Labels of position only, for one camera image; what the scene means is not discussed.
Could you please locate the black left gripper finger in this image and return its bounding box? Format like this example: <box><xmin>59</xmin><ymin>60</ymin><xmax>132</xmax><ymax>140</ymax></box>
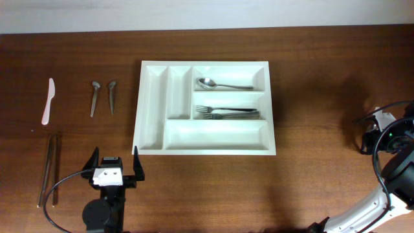
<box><xmin>133</xmin><ymin>146</ymin><xmax>145</xmax><ymax>181</ymax></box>
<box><xmin>81</xmin><ymin>147</ymin><xmax>99</xmax><ymax>178</ymax></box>

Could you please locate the metal fork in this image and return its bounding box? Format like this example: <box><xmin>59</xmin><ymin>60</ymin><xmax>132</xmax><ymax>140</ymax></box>
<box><xmin>213</xmin><ymin>111</ymin><xmax>261</xmax><ymax>117</ymax></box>
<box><xmin>195</xmin><ymin>105</ymin><xmax>257</xmax><ymax>113</ymax></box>
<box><xmin>202</xmin><ymin>111</ymin><xmax>261</xmax><ymax>120</ymax></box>

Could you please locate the metal spoon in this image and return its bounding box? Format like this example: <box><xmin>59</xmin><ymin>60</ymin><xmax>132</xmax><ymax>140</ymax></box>
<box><xmin>197</xmin><ymin>78</ymin><xmax>254</xmax><ymax>90</ymax></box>

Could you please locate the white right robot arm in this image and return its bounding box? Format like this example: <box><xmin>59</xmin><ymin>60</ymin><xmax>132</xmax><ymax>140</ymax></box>
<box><xmin>306</xmin><ymin>100</ymin><xmax>413</xmax><ymax>233</ymax></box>

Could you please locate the white cutlery tray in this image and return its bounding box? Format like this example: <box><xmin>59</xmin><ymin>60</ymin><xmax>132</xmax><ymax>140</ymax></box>
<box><xmin>132</xmin><ymin>61</ymin><xmax>276</xmax><ymax>155</ymax></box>

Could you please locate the metal chopstick left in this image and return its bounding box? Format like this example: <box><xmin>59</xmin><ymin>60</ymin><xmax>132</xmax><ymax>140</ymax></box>
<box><xmin>37</xmin><ymin>135</ymin><xmax>55</xmax><ymax>208</ymax></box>

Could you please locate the pink plastic knife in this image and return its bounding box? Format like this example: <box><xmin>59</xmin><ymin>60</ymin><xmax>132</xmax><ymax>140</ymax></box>
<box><xmin>41</xmin><ymin>78</ymin><xmax>56</xmax><ymax>126</ymax></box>

